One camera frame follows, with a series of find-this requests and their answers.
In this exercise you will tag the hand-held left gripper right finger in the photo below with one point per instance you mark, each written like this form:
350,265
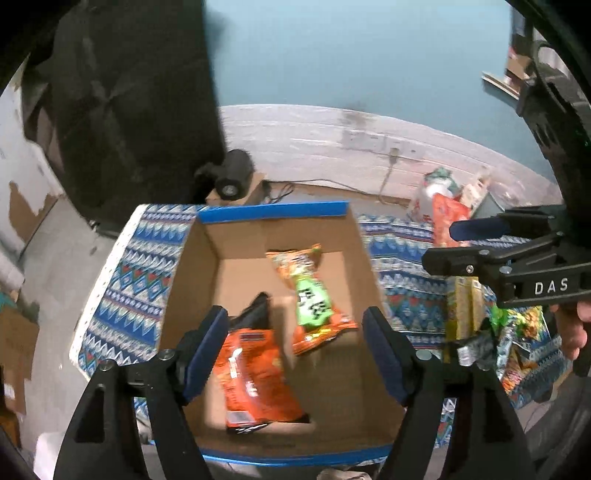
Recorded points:
385,357

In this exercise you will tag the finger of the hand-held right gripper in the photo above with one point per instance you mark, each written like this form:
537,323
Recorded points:
480,228
457,261

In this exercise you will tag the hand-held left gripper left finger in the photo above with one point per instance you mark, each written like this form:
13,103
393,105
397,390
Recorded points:
207,353

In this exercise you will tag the red orange fries snack bag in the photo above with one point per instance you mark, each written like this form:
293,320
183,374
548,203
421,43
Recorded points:
450,217

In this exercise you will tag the long gold snack box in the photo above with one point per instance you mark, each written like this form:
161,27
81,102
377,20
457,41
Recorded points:
461,314

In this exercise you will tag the dark snack bag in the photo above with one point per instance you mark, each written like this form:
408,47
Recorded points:
258,311

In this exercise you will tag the cardboard box with blue rim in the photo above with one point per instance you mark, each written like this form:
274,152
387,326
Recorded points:
238,277

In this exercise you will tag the green and orange snack packet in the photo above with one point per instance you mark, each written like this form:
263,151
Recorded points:
314,304

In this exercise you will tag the person's right hand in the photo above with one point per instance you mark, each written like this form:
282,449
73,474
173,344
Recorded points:
575,330

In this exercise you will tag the clear plastic bag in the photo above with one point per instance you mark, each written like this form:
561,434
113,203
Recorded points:
480,189

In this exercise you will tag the pile of colourful snack packets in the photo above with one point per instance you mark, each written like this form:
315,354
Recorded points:
526,332

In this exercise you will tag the white and green snack bag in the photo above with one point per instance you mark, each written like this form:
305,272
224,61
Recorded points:
427,198

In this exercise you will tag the blue patterned cloth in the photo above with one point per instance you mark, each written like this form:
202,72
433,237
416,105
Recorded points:
134,286

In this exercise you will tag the wooden shelf board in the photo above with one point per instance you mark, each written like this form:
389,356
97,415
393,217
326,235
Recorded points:
501,81

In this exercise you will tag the black cylindrical device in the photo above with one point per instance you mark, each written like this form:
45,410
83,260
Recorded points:
233,173

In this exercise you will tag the flat cardboard pieces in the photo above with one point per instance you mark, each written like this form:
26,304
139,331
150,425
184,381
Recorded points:
16,355

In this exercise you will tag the black chair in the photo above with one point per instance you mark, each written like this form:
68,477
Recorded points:
129,115

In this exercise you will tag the black curved frame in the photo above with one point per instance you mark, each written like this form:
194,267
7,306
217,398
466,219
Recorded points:
558,92

